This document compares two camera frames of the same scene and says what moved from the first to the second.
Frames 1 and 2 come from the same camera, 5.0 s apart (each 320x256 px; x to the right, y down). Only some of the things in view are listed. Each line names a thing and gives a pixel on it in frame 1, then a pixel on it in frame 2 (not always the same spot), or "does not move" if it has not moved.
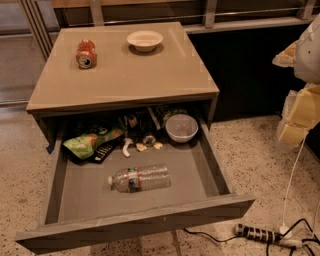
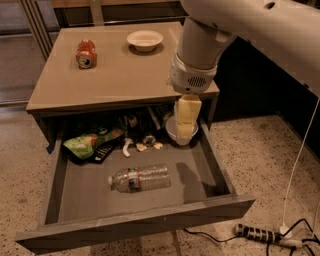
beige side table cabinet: (121, 68) does not move
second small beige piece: (158, 145) does not move
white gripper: (308, 56) to (190, 79)
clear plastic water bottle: (140, 178) does not move
